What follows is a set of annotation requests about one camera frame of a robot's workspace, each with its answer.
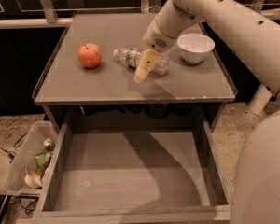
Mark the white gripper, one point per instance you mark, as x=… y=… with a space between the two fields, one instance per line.
x=155 y=37

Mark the clear plastic water bottle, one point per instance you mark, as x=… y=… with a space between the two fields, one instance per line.
x=131 y=57

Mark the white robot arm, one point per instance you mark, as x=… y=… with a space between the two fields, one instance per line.
x=256 y=41

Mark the open grey top drawer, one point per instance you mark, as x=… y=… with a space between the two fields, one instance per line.
x=114 y=168

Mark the white ceramic bowl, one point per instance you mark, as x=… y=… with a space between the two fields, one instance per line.
x=195 y=48

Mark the red apple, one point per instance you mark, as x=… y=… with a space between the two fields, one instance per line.
x=89 y=55

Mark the metal window railing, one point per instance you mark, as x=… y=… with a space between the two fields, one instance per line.
x=31 y=16

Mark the metal drink can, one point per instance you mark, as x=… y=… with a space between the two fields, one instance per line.
x=48 y=145

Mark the green crumpled bag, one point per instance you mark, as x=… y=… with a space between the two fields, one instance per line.
x=43 y=159

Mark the small beige cup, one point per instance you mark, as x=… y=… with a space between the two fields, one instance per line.
x=32 y=179

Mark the translucent plastic bin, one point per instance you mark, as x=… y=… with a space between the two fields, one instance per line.
x=32 y=145

